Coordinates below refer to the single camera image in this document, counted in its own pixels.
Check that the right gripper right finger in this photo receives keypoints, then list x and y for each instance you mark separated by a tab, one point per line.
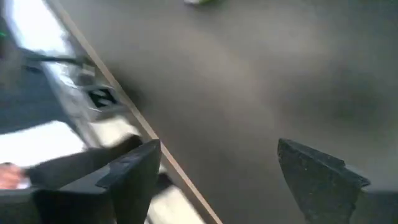
320	186

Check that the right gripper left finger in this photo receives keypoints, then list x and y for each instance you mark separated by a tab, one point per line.
130	186

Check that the green label seafood can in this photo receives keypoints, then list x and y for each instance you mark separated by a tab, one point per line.
202	1

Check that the person's hand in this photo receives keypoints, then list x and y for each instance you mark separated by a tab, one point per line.
9	175

